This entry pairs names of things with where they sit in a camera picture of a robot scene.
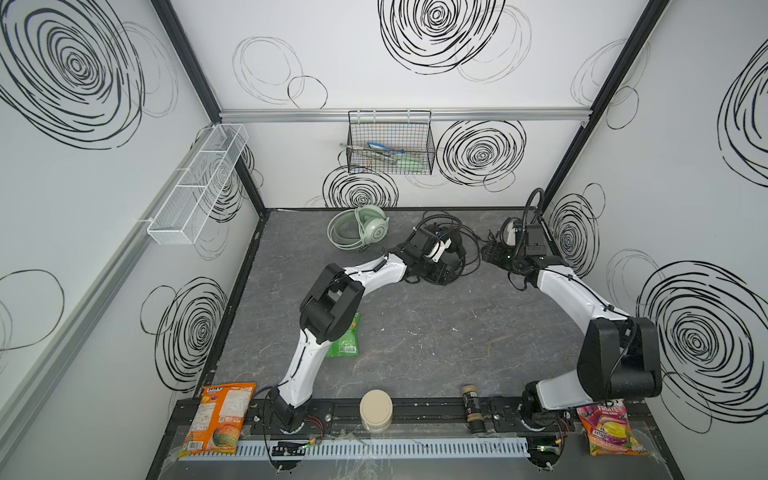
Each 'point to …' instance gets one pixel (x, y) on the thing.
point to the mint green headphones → (358, 228)
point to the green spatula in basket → (396, 163)
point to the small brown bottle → (473, 410)
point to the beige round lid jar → (376, 410)
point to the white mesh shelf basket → (185, 207)
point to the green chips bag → (348, 344)
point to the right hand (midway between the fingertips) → (489, 250)
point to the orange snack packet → (217, 423)
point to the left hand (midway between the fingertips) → (450, 269)
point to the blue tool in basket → (373, 145)
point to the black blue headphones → (464, 255)
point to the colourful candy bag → (608, 429)
